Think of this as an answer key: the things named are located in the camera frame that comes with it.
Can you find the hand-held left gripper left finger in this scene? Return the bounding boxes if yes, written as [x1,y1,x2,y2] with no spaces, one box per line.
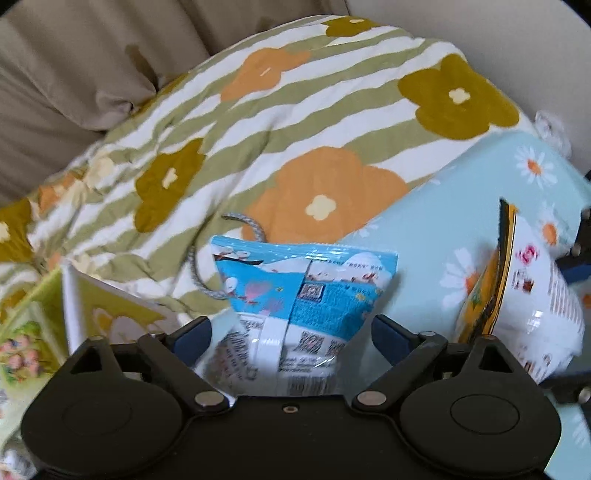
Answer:
[59,316,232,414]

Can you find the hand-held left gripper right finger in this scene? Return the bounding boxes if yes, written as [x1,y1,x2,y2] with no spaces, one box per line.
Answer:
[352,315,526,412]

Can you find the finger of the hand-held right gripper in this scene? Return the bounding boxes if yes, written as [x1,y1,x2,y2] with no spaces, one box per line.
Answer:
[545,372,591,405]
[555,247,591,288]

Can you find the white yellow snack packet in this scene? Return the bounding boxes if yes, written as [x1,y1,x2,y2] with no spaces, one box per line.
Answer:
[455,197,584,387]

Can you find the green cardboard box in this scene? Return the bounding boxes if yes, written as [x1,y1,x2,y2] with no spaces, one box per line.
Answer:
[0,261,185,446]

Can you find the blue white snack packet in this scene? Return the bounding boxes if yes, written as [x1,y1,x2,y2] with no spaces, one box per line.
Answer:
[191,234,399,398]

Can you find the light blue daisy pillow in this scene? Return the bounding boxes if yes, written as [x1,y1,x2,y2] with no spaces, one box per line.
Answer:
[344,129,591,480]

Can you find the clear plastic object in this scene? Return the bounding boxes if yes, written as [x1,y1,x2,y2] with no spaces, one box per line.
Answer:
[533,110,574,158]

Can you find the striped floral quilt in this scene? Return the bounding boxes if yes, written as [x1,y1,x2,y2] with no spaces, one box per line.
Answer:
[0,14,539,326]

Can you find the beige curtain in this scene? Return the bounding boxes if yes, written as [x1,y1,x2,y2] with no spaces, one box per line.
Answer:
[0,0,352,208]

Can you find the grey braided cord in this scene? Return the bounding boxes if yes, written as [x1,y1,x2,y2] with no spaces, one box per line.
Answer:
[190,211,269,301]

